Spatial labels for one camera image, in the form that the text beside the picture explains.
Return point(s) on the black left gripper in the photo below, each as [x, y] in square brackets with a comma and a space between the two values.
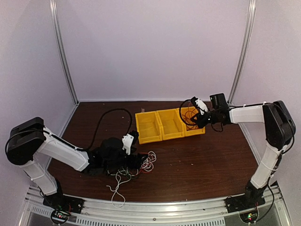
[136, 161]

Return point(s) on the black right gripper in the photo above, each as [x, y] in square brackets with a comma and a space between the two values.
[199, 120]

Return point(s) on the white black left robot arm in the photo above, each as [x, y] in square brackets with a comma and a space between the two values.
[32, 137]

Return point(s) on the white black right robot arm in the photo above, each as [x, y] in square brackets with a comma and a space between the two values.
[278, 133]

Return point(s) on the yellow bin right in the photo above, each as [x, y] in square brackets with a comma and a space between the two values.
[184, 116]

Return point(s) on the yellow bin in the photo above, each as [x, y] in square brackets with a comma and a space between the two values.
[184, 116]
[148, 127]
[172, 125]

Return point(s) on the yellow bin middle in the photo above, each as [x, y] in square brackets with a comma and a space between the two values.
[172, 125]

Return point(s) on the yellow bin left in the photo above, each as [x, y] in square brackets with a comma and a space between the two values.
[148, 127]

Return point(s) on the left circuit board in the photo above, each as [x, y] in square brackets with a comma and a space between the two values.
[59, 217]

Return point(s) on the circuit board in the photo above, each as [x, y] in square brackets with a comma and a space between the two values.
[249, 216]
[59, 217]

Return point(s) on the right circuit board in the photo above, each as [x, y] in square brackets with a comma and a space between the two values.
[249, 216]

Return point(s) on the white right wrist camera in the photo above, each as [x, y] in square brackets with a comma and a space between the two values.
[199, 105]

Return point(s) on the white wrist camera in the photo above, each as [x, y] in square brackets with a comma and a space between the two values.
[199, 105]
[129, 140]

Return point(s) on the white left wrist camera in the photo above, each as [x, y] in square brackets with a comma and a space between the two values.
[129, 140]

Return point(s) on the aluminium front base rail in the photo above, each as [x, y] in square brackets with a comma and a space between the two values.
[95, 212]

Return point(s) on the aluminium right corner post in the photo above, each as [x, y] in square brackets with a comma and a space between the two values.
[245, 44]

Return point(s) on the aluminium corner post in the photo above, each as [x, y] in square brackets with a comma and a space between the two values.
[245, 44]
[61, 50]

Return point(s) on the aluminium left corner post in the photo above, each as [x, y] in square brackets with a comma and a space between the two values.
[61, 50]

